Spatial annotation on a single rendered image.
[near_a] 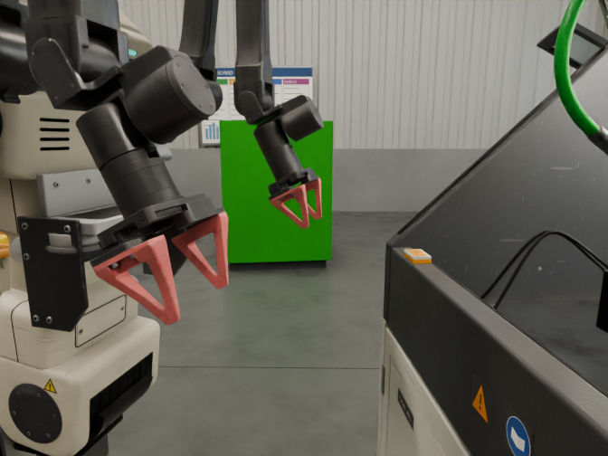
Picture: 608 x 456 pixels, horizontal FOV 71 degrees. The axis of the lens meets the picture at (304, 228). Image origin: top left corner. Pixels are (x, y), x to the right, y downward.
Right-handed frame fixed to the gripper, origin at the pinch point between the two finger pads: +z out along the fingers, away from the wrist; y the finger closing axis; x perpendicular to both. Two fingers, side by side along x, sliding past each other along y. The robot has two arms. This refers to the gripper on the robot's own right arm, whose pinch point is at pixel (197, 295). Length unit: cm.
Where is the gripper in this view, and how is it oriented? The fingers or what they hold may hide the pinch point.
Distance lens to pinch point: 44.2
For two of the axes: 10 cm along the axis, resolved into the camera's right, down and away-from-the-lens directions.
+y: 2.8, -1.9, 9.4
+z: 4.4, 9.0, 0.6
